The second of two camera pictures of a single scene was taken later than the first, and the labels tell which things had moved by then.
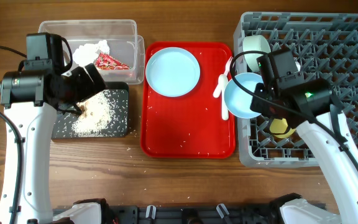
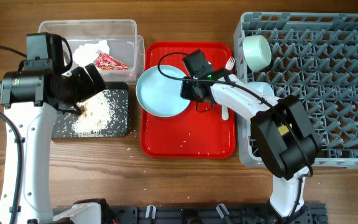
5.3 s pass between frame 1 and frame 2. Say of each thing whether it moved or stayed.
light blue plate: moved
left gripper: stayed
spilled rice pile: stayed
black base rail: stayed
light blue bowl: moved
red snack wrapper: stayed
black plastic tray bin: stayed
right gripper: moved
